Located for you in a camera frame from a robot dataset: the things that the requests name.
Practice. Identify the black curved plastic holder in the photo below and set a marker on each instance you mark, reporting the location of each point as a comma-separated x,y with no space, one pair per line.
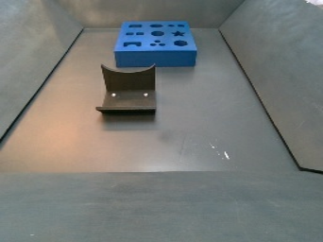
130,91

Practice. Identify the blue shape sorter block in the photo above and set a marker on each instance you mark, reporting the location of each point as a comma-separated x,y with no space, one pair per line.
155,42

